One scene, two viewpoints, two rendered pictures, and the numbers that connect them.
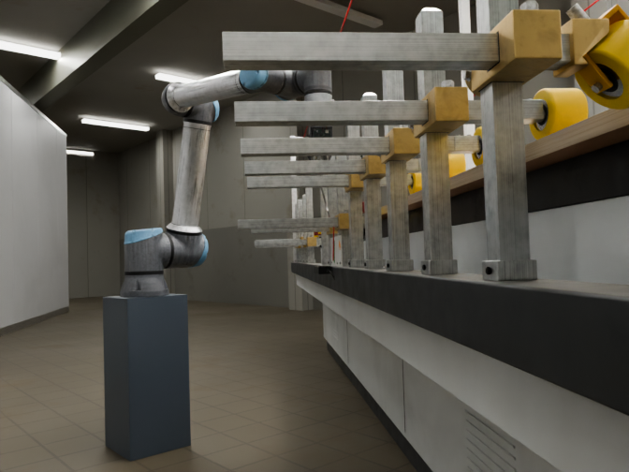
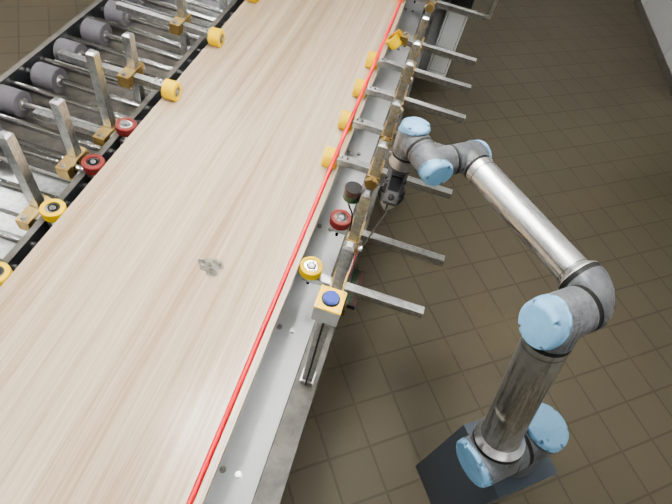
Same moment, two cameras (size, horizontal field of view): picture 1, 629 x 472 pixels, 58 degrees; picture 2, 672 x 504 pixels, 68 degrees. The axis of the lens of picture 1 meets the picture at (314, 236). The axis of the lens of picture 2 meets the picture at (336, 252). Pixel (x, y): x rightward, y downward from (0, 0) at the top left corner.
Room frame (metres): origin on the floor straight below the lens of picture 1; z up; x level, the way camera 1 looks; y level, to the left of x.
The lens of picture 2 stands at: (3.05, 0.04, 2.28)
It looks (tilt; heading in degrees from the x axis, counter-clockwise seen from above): 53 degrees down; 189
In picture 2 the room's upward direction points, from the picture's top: 15 degrees clockwise
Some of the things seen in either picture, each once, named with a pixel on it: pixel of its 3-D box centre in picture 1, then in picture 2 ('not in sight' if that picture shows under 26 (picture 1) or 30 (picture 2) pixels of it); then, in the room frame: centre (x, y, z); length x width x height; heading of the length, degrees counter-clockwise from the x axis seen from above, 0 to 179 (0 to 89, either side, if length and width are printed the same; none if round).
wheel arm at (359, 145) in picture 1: (370, 144); (412, 102); (1.09, -0.11, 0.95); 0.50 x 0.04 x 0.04; 96
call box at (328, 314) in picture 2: not in sight; (328, 306); (2.39, -0.05, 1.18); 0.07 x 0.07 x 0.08; 6
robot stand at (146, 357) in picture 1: (146, 370); (477, 469); (2.28, 0.69, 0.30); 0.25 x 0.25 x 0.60; 41
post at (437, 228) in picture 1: (434, 159); (403, 86); (0.88, -0.19, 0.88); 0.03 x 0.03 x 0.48; 6
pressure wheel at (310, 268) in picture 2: not in sight; (309, 273); (2.10, -0.18, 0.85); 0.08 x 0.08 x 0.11
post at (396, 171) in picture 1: (395, 160); (396, 108); (1.13, -0.17, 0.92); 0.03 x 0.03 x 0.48; 6
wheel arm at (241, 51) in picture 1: (399, 51); (441, 52); (0.58, -0.09, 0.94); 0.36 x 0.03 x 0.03; 96
